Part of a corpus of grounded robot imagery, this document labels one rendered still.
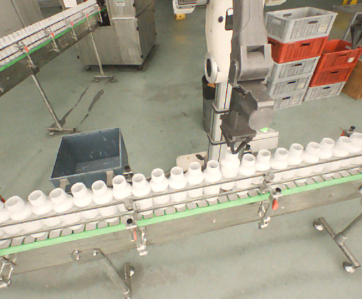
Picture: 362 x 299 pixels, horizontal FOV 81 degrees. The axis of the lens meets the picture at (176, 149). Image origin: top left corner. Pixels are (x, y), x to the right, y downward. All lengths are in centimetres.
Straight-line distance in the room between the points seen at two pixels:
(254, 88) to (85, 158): 110
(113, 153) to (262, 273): 130
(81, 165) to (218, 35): 102
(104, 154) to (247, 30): 107
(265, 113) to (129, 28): 380
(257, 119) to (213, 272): 139
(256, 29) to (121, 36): 381
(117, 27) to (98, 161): 314
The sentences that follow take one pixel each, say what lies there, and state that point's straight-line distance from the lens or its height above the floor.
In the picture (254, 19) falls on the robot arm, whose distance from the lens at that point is 52.
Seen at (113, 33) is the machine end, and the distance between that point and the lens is 428.
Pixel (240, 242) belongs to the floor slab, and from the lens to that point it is 184.
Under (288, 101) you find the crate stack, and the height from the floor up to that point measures 10.
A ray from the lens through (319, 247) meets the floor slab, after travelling 204.
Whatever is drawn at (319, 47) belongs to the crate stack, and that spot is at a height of 78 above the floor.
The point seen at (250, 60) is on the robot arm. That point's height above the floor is 148.
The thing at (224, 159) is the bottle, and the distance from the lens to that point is 68.
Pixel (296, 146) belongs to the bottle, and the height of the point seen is 115.
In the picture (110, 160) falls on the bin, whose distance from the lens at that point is 136.
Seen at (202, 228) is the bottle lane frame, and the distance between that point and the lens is 88.
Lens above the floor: 165
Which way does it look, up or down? 43 degrees down
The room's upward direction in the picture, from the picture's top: 3 degrees counter-clockwise
